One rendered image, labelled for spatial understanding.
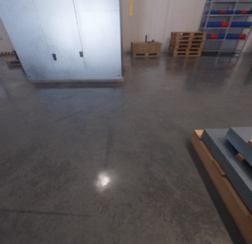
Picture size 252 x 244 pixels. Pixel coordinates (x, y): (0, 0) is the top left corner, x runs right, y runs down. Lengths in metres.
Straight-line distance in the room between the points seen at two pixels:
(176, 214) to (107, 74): 2.55
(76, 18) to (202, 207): 2.99
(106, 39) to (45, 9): 1.06
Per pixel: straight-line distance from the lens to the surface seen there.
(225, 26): 7.82
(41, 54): 3.25
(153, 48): 6.17
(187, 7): 7.61
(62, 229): 1.11
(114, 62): 2.82
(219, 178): 1.24
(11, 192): 1.41
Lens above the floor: 1.00
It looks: 35 degrees down
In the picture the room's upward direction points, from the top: 1 degrees counter-clockwise
